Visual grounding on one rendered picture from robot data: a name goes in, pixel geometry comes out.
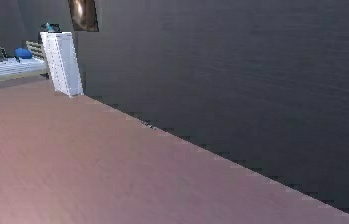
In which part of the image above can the bed with striped cover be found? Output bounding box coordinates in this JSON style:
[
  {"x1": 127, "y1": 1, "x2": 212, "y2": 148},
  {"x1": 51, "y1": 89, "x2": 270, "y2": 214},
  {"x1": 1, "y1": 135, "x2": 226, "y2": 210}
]
[{"x1": 0, "y1": 40, "x2": 49, "y2": 85}]

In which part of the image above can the white chest of drawers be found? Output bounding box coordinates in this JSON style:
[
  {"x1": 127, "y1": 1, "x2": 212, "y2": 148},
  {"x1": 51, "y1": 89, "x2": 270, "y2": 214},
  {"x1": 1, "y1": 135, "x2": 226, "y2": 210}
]
[{"x1": 39, "y1": 31, "x2": 84, "y2": 98}]

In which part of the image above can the teal and black object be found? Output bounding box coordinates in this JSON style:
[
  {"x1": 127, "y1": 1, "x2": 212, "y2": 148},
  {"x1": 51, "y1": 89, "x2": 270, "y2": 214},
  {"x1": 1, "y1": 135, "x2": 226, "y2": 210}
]
[{"x1": 40, "y1": 22, "x2": 63, "y2": 34}]

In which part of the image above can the blue pillow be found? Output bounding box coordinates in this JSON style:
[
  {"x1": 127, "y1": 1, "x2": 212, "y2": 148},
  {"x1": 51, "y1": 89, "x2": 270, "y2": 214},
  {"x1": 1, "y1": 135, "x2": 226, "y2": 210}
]
[{"x1": 14, "y1": 47, "x2": 34, "y2": 60}]

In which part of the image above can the brown framed wall picture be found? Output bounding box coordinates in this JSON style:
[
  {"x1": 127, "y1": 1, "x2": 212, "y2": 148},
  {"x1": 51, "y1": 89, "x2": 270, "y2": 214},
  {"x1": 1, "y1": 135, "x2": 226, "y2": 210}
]
[{"x1": 67, "y1": 0, "x2": 100, "y2": 33}]

